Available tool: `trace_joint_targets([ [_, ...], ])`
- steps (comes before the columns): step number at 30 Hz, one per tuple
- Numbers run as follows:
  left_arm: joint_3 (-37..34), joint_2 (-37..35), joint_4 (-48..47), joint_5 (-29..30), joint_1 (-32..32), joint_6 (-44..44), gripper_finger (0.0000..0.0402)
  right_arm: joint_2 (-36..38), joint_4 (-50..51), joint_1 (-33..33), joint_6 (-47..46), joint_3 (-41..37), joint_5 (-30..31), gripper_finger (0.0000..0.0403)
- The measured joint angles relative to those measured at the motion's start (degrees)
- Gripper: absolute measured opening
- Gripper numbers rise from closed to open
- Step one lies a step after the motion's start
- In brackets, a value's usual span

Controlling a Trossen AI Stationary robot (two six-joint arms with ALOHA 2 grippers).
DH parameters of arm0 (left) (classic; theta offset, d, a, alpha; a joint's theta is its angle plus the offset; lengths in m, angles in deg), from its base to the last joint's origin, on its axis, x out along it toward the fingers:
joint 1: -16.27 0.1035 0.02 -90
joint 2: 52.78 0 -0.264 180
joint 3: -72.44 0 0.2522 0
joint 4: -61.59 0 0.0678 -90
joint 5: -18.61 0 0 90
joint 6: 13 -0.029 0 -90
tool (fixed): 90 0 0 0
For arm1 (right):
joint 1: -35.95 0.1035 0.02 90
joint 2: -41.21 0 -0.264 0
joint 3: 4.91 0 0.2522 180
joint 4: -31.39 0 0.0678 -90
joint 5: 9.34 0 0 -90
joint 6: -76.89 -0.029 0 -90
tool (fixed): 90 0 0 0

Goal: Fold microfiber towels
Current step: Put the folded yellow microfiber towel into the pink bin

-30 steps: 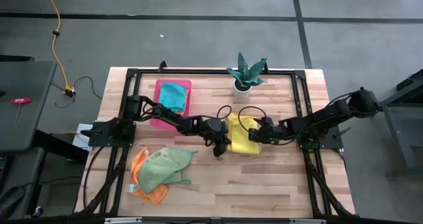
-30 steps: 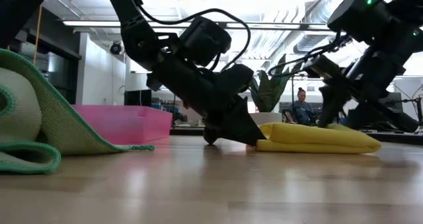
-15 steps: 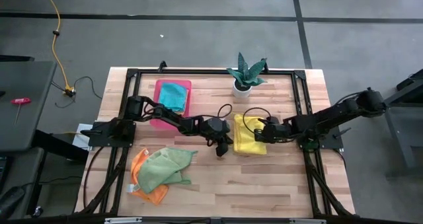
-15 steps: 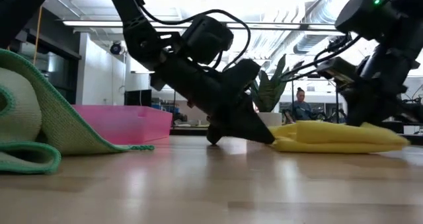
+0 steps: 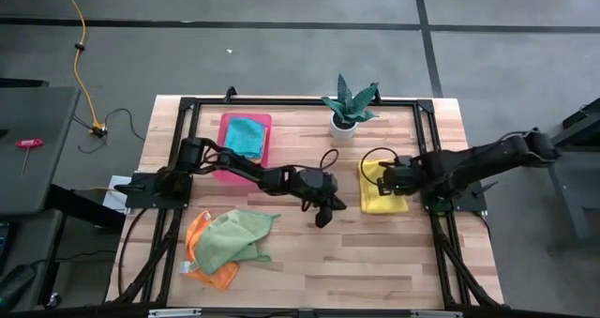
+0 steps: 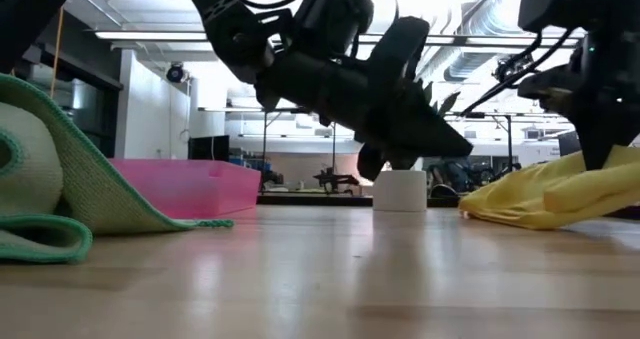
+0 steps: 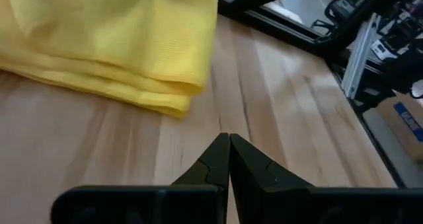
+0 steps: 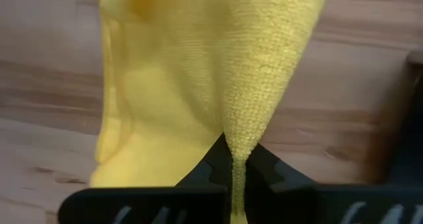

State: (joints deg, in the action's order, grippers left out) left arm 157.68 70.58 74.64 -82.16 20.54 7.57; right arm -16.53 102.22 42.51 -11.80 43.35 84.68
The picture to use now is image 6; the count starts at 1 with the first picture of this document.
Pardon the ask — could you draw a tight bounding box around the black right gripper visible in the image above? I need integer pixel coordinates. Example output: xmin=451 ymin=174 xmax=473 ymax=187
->
xmin=517 ymin=28 xmax=640 ymax=172

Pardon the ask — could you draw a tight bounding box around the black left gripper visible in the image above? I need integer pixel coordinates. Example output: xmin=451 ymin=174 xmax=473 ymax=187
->
xmin=254 ymin=0 xmax=474 ymax=182

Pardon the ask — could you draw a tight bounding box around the yellow microfiber towel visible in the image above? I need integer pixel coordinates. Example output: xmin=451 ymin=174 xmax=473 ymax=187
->
xmin=457 ymin=144 xmax=640 ymax=232

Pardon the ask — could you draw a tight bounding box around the pink plastic bin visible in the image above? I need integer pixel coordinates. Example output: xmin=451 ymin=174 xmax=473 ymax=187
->
xmin=109 ymin=158 xmax=263 ymax=221

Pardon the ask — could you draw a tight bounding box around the green microfiber towel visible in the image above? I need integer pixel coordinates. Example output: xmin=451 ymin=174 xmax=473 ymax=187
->
xmin=0 ymin=72 xmax=235 ymax=266

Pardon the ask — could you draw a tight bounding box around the green plant in white pot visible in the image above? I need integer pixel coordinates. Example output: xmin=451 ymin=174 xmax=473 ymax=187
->
xmin=372 ymin=81 xmax=462 ymax=213

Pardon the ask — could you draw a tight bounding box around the black ceiling spotlight cluster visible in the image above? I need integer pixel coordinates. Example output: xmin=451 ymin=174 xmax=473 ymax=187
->
xmin=491 ymin=53 xmax=534 ymax=83

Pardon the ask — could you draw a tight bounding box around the black background gantry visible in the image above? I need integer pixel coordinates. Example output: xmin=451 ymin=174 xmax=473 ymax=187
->
xmin=259 ymin=106 xmax=516 ymax=190

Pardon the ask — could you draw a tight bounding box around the black computer monitor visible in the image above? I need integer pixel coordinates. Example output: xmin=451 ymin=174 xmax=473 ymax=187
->
xmin=187 ymin=134 xmax=232 ymax=162

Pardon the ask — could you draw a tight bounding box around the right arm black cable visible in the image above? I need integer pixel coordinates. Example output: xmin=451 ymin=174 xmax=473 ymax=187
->
xmin=459 ymin=28 xmax=579 ymax=117

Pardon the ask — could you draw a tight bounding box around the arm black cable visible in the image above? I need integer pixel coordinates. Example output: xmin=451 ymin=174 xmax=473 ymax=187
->
xmin=459 ymin=28 xmax=579 ymax=117
xmin=217 ymin=0 xmax=401 ymax=25

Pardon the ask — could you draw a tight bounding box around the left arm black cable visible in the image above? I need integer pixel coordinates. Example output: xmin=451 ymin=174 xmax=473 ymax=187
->
xmin=217 ymin=0 xmax=401 ymax=25

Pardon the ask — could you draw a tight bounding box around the black ceiling camera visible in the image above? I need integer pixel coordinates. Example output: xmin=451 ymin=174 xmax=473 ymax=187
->
xmin=165 ymin=62 xmax=187 ymax=85

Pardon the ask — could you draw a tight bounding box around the yellow extension cable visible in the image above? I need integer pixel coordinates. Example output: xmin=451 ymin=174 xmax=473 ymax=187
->
xmin=48 ymin=6 xmax=66 ymax=99

